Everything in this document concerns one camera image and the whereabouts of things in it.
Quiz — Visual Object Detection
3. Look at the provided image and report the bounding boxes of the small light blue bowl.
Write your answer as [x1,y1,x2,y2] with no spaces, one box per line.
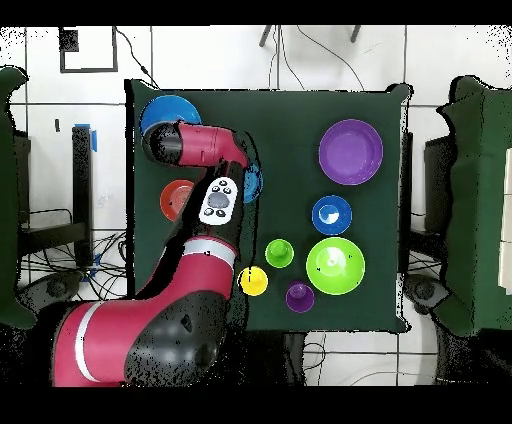
[241,163,265,205]

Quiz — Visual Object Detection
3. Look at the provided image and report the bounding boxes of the large light blue bowl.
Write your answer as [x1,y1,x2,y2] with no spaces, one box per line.
[139,94,202,135]

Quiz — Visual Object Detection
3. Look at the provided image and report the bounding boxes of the green cup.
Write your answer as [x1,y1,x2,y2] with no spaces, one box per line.
[264,238,295,269]

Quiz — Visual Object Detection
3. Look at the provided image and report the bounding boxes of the yellow cup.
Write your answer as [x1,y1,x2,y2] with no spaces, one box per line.
[237,265,270,298]

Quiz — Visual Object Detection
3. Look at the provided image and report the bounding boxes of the dark blue ribbed bowl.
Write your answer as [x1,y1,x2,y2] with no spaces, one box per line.
[311,194,354,236]

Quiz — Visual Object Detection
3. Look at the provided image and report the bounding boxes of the orange bowl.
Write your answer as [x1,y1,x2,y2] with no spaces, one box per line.
[159,179,196,223]

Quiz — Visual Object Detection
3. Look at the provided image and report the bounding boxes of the dark green tablecloth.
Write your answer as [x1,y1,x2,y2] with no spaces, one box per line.
[126,78,413,334]

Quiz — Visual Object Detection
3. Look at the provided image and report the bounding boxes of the purple cup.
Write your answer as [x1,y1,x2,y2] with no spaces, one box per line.
[284,280,316,314]

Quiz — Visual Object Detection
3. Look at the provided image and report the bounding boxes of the large green bowl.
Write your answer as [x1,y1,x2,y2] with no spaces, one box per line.
[305,236,366,296]

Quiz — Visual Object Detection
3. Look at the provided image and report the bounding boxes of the large purple bowl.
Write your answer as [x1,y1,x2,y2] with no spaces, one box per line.
[318,118,384,186]

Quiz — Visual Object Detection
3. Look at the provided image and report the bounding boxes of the black metal stand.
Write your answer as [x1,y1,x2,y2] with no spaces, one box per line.
[19,123,98,268]
[399,131,414,273]

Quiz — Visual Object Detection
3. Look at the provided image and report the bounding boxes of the black equipment box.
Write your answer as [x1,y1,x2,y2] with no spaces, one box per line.
[13,131,32,225]
[423,135,455,237]

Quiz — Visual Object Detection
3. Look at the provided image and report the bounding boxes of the black floor stand base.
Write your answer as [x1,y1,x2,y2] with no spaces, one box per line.
[403,273,451,315]
[17,269,87,317]

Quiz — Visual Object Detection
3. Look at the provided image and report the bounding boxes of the side table green cloth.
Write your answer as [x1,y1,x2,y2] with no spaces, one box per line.
[0,65,39,331]
[433,75,512,337]

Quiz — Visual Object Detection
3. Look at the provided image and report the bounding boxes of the tangle of floor cables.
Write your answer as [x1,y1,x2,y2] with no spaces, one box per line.
[17,207,129,301]

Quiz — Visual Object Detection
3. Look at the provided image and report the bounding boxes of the camera tripod legs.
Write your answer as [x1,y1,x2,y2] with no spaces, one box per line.
[258,24,362,48]

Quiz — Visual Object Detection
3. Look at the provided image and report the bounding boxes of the black floor cable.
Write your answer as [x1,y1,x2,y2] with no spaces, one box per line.
[114,26,161,89]

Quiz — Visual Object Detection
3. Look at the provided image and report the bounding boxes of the gray square floor frame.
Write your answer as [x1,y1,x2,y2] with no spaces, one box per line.
[58,26,119,74]

